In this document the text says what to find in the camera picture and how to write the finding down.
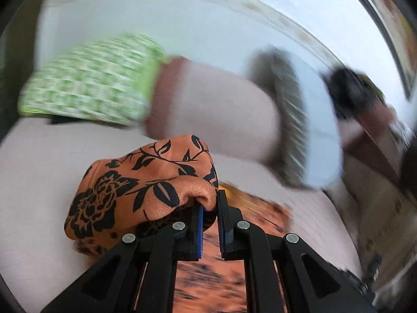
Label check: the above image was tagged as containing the orange black floral garment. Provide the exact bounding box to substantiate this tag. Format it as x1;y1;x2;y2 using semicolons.
64;135;290;312

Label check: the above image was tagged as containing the beige striped pillow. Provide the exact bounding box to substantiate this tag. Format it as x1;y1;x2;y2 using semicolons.
326;155;416;303

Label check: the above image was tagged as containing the light blue pillow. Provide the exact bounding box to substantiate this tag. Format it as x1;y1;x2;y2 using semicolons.
248;47;343;189

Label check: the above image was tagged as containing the pink quilted bedspread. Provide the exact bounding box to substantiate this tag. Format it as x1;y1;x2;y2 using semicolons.
1;118;361;312

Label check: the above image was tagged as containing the pink quilted bolster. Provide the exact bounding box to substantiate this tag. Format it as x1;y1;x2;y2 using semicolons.
146;57;281;162

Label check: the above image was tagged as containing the black furry cushion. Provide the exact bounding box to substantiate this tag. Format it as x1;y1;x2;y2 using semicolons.
322;67;385;119

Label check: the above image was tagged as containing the green white patterned pillow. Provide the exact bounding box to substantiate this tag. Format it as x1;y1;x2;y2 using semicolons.
18;34;167;126

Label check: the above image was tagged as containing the large framed wall picture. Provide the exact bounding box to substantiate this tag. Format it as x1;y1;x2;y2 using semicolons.
371;0;416;99

